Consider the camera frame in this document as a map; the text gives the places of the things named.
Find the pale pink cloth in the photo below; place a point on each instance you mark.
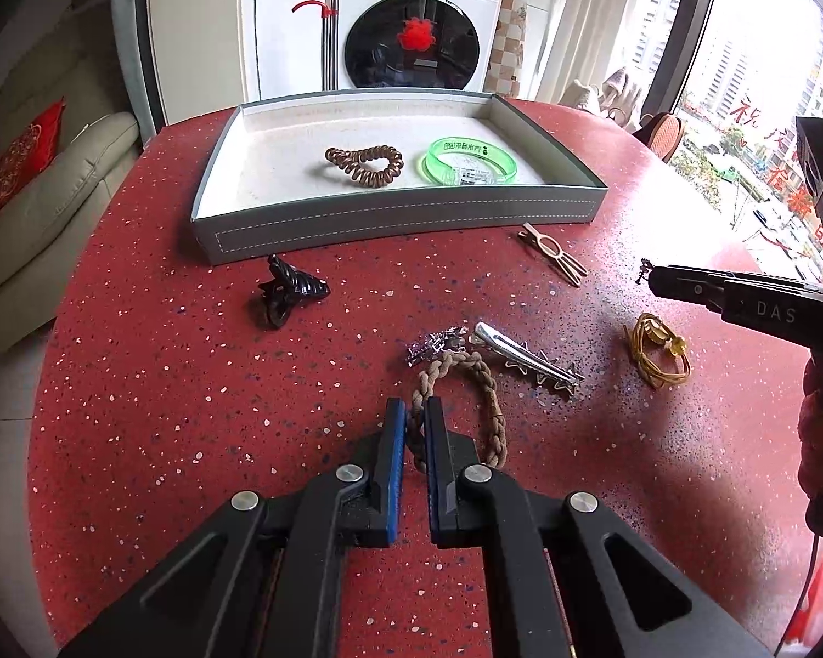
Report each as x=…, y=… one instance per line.
x=623, y=92

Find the black claw hair clip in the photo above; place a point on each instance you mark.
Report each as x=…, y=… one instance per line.
x=295, y=284

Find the grey jewelry tray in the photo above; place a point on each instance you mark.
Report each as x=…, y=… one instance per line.
x=384, y=223

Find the cream leather sofa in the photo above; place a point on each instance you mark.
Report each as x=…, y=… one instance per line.
x=41, y=233

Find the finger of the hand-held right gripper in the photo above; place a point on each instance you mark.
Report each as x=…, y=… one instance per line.
x=686, y=291
x=699, y=273

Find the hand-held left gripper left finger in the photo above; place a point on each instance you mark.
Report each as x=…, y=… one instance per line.
x=396, y=445

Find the rhinestone hair clip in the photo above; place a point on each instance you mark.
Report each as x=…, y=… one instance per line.
x=431, y=346

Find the white cabinet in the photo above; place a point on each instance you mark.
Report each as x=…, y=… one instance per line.
x=291, y=48

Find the white curtain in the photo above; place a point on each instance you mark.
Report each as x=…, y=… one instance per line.
x=583, y=14

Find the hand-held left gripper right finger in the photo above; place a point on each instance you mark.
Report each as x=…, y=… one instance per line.
x=433, y=459

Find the wicker chair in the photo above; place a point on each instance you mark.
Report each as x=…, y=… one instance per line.
x=662, y=137

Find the beige cloth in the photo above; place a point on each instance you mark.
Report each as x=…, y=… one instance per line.
x=586, y=97

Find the mop with red hook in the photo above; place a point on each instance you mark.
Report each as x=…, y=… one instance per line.
x=330, y=48

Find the silver star hair clip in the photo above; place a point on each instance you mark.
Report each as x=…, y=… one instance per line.
x=500, y=343

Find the red embroidered cushion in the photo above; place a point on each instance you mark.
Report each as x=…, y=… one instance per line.
x=24, y=157

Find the white washing machine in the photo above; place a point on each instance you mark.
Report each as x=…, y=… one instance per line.
x=411, y=48

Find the beige cutout hair clip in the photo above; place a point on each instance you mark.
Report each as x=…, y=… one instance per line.
x=538, y=236

